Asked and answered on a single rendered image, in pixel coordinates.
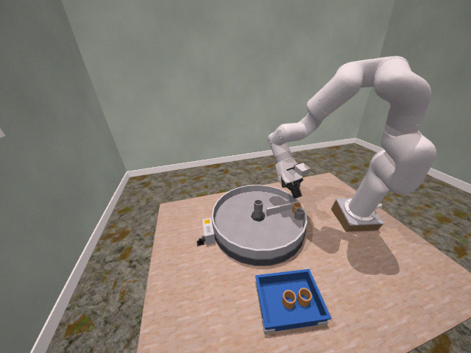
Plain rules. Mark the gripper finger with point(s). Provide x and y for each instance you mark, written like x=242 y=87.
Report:
x=290 y=186
x=297 y=186

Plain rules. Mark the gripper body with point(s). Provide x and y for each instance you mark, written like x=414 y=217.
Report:
x=287 y=176

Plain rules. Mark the blue crate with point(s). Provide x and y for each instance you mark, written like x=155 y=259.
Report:
x=275 y=316

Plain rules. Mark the bronze bushing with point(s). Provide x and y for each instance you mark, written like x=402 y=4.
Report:
x=305 y=292
x=295 y=206
x=290 y=294

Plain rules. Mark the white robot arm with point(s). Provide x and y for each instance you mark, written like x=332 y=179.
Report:
x=407 y=156

